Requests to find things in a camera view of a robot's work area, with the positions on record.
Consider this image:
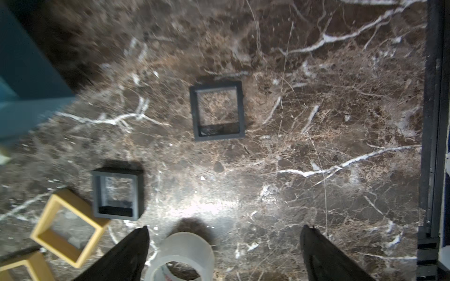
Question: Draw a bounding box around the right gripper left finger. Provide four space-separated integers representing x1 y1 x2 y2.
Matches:
76 226 150 281

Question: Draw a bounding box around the clear tape roll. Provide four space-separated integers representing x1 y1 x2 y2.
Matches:
145 232 215 281

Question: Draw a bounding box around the teal drawer cabinet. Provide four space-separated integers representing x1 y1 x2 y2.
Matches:
1 4 75 146

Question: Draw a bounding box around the small black brooch box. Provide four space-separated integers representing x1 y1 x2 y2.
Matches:
91 167 145 221

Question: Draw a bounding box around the yellow brooch box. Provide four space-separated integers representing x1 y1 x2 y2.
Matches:
0 250 56 281
30 189 110 269

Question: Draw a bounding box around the yellow brooch box lower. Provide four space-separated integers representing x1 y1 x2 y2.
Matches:
0 250 56 281

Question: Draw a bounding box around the yellow brooch box upper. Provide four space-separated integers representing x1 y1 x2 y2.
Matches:
30 189 110 269

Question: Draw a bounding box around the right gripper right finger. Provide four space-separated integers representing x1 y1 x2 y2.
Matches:
300 225 374 281

